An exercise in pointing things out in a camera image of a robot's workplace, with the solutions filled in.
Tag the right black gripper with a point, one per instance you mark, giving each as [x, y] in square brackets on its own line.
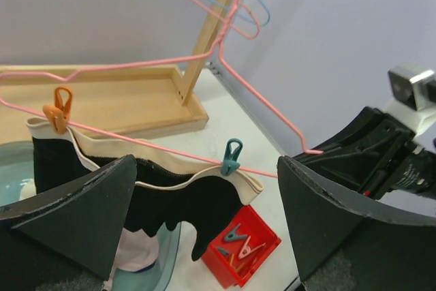
[373, 155]

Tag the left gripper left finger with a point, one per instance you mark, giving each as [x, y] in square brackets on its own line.
[66, 238]

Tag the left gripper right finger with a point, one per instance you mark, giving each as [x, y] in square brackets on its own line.
[343, 240]

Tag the teal clothespin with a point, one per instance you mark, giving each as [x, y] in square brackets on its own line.
[234, 235]
[230, 162]
[223, 251]

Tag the black underwear beige waistband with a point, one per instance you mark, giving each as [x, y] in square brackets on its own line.
[169, 189]

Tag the beige pink underwear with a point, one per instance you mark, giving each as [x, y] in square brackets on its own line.
[28, 190]

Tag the pink underwear navy trim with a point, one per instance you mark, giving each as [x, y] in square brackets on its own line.
[136, 252]

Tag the red plastic bin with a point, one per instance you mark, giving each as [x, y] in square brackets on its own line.
[252, 225]

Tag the teal plastic basin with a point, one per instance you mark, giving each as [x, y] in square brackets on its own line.
[17, 171]

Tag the wooden clothes rack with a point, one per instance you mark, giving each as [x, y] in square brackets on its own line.
[136, 100]

